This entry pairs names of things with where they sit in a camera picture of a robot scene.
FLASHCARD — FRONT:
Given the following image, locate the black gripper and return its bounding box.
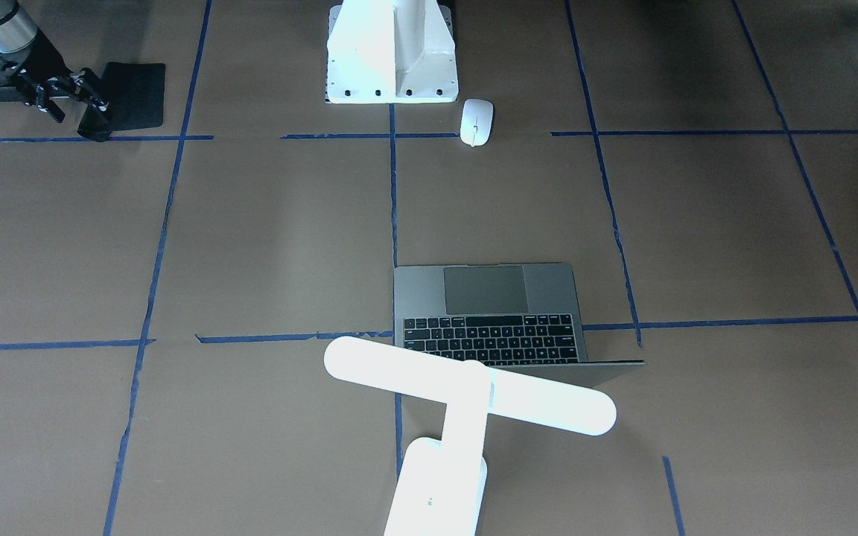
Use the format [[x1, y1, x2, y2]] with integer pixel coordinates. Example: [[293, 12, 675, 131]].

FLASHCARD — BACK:
[[0, 33, 109, 124]]

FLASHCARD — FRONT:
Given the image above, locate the black mouse pad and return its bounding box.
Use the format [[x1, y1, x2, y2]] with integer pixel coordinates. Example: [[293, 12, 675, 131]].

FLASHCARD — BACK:
[[77, 62, 166, 142]]

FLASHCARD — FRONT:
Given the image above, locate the grey laptop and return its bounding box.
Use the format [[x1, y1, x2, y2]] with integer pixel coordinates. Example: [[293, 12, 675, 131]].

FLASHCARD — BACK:
[[393, 262, 646, 388]]

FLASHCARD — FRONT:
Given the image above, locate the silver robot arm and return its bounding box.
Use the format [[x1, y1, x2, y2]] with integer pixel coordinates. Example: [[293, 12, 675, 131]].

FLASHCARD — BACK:
[[0, 1, 109, 123]]

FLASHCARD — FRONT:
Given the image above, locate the white computer mouse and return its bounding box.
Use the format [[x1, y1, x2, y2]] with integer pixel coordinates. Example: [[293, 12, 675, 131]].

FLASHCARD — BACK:
[[460, 98, 495, 148]]

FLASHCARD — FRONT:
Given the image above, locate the white desk lamp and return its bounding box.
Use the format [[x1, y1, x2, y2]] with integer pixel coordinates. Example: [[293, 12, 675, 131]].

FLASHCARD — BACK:
[[323, 336, 617, 535]]

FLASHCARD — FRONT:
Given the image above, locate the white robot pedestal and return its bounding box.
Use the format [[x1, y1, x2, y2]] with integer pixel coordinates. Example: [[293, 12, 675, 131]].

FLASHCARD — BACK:
[[325, 1, 460, 105]]

